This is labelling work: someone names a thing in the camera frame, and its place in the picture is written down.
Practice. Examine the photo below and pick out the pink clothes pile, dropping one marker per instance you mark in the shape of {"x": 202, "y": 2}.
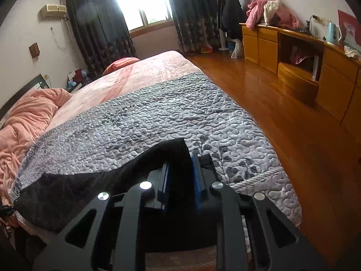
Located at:
{"x": 256, "y": 11}

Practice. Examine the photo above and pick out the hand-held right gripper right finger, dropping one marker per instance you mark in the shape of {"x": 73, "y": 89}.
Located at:
{"x": 197, "y": 181}

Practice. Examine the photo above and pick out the pink bed sheet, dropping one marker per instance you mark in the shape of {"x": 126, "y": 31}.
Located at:
{"x": 127, "y": 79}

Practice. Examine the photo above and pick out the beige air conditioner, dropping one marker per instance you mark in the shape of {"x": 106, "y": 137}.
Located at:
{"x": 52, "y": 10}

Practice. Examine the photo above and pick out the brown wall switch panel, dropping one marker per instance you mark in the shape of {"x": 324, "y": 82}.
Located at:
{"x": 34, "y": 49}

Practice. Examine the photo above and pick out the blue tissue box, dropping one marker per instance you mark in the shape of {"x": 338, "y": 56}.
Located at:
{"x": 71, "y": 84}

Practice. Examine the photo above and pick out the pink fluffy comforter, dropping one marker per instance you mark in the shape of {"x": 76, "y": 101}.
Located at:
{"x": 25, "y": 118}

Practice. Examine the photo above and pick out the dark floral curtain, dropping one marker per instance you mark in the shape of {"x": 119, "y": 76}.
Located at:
{"x": 96, "y": 28}
{"x": 191, "y": 14}

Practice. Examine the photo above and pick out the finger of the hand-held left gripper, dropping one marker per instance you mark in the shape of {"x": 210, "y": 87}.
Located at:
{"x": 6, "y": 211}

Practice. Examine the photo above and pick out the grey quilted bedspread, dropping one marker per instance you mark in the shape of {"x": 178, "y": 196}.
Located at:
{"x": 169, "y": 113}

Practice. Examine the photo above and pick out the red dustpan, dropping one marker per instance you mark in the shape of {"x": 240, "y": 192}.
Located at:
{"x": 207, "y": 50}

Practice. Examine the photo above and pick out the dark headboard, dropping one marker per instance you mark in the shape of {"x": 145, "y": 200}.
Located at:
{"x": 28, "y": 86}

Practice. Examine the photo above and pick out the white crumpled garment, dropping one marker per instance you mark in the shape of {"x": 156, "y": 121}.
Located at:
{"x": 271, "y": 10}

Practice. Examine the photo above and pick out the wooden dresser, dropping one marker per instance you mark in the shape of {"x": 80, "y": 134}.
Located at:
{"x": 335, "y": 84}

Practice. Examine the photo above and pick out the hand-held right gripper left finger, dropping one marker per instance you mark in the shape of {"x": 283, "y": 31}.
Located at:
{"x": 165, "y": 187}

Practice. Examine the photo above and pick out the blue bucket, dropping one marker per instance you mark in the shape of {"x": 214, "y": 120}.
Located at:
{"x": 231, "y": 46}

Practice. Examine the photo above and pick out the red picture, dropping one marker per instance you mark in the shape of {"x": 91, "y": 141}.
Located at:
{"x": 347, "y": 19}

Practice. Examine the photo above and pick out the red box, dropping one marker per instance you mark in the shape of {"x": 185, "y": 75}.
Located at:
{"x": 79, "y": 76}

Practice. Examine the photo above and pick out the white fan stand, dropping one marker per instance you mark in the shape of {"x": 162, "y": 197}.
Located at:
{"x": 222, "y": 41}

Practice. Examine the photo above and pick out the red bag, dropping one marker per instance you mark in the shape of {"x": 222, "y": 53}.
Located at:
{"x": 299, "y": 58}

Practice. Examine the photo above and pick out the black pants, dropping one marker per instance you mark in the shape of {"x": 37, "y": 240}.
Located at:
{"x": 84, "y": 186}

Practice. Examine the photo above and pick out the white plastic bag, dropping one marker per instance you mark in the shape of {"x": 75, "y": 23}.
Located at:
{"x": 237, "y": 49}

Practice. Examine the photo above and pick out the white book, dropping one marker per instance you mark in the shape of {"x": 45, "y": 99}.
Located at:
{"x": 316, "y": 67}

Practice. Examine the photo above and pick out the light blue kettle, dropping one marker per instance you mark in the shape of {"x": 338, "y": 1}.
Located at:
{"x": 332, "y": 32}

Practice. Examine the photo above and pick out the white rag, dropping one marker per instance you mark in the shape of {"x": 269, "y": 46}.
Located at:
{"x": 352, "y": 51}

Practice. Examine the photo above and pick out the white wall socket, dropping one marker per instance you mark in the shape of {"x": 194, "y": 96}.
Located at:
{"x": 320, "y": 19}

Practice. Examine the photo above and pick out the window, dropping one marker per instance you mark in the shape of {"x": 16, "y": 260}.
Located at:
{"x": 135, "y": 2}

